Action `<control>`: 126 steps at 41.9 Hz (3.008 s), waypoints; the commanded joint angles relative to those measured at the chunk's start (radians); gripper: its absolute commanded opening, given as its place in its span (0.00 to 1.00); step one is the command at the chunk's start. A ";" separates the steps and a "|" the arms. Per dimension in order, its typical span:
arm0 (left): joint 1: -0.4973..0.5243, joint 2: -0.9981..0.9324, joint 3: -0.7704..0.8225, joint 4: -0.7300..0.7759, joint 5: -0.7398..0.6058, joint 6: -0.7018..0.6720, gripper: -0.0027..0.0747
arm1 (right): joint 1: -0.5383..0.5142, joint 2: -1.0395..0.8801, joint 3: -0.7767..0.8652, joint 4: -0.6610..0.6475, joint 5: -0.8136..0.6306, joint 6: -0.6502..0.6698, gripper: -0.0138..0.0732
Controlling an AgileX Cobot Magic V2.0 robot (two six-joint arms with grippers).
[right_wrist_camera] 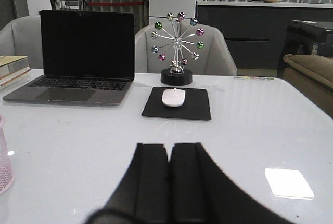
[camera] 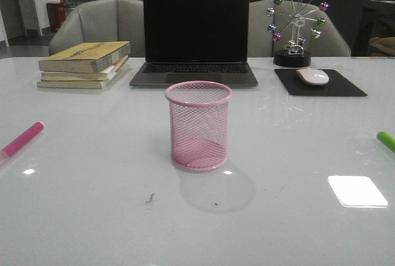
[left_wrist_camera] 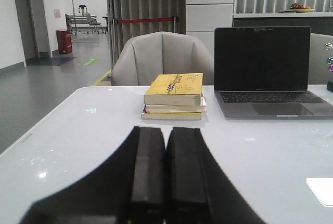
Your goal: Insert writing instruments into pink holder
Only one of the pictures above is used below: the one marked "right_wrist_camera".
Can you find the black mouse pad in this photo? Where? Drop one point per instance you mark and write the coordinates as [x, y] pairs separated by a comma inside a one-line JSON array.
[[195, 107]]

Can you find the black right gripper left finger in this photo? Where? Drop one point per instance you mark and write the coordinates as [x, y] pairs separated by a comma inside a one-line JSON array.
[[142, 196]]

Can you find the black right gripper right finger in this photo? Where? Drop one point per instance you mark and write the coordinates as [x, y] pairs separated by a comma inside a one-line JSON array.
[[202, 193]]

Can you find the dark counter cabinet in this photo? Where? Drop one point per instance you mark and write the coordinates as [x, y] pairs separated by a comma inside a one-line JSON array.
[[255, 32]]

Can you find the bottom book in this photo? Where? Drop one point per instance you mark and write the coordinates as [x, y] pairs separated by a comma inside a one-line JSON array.
[[14, 77]]

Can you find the grey chair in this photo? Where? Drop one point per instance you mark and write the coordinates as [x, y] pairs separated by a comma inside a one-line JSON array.
[[204, 48], [22, 37]]

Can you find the brown cushioned seat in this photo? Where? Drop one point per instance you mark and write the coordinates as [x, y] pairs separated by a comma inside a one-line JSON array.
[[312, 76]]

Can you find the right grey chair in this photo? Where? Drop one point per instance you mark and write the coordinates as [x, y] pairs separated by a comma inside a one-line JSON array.
[[204, 48]]

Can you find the pink mesh pen holder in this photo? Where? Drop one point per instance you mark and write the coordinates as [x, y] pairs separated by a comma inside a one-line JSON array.
[[7, 174]]

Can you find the top yellow book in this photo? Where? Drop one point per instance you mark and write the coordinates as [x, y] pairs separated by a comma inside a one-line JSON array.
[[5, 60]]

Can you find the left grey chair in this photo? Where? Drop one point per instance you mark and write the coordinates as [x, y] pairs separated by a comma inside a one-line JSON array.
[[22, 37]]

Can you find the grey open laptop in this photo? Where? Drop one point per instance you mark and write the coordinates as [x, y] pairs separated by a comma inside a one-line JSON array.
[[88, 59]]

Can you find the black appliance box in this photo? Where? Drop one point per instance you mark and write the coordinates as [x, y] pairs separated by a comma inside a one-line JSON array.
[[306, 37]]

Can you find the ferris wheel desk ornament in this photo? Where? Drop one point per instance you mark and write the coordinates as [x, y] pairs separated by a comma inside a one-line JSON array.
[[176, 74]]

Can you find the middle book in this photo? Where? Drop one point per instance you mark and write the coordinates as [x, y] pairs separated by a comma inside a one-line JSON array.
[[6, 71]]

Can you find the white computer mouse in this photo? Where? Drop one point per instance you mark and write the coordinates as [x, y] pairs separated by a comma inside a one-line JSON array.
[[173, 97]]

